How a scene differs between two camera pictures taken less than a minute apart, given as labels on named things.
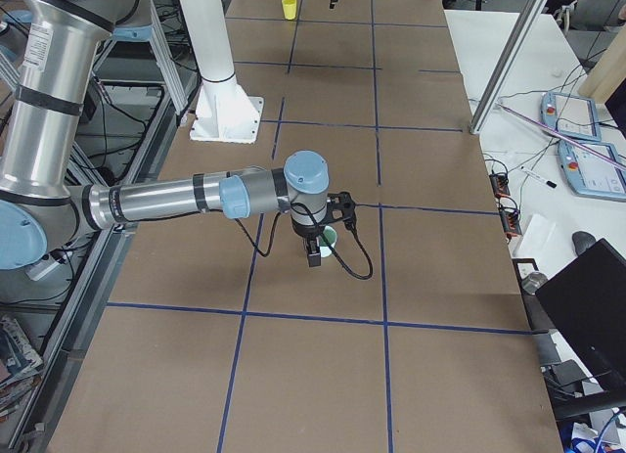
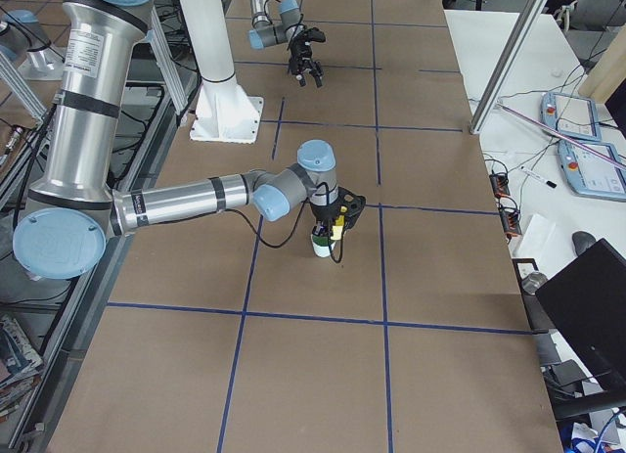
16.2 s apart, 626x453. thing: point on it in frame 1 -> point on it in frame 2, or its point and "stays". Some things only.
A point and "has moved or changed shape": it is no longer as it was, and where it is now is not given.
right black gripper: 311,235 -> 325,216
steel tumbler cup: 532,282 stays
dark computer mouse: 581,241 stays
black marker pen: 536,177 stays
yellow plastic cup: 290,7 has moved or changed shape
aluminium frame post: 512,60 stays
